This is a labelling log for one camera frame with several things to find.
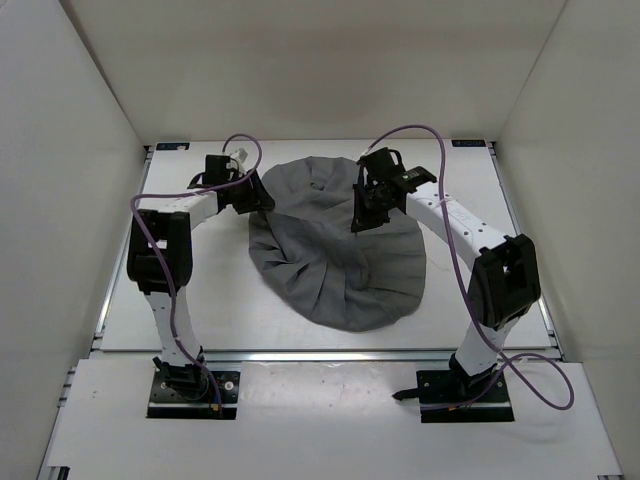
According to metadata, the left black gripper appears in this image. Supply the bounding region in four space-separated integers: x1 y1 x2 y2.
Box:
226 169 276 216

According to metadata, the grey pleated skirt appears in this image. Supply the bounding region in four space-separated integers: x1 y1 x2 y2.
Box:
248 157 427 332

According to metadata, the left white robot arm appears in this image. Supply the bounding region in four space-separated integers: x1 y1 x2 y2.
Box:
126 149 275 398

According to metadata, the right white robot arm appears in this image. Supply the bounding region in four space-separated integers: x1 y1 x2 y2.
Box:
351 147 541 401

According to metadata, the left blue table label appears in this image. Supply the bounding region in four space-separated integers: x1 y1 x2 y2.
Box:
155 142 190 151

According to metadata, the blue table label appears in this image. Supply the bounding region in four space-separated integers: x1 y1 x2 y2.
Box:
451 139 486 148
155 142 190 151

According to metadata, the right blue table label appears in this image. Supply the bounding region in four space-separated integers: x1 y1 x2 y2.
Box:
451 139 486 148

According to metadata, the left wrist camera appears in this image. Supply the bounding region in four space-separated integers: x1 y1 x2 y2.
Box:
230 148 248 170

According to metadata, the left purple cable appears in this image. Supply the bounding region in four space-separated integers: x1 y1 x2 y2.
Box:
128 132 265 406

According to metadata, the purple cable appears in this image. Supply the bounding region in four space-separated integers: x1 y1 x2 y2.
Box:
359 123 575 412
128 132 265 406

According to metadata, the aluminium table rail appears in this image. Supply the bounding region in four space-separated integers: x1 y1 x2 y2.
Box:
205 349 452 363

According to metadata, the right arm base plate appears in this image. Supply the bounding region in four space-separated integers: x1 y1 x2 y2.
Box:
392 356 515 424

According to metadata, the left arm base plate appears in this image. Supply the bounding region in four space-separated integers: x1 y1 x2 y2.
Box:
146 368 241 420

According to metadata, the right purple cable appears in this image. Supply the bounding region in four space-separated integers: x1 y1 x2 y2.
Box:
359 123 575 412

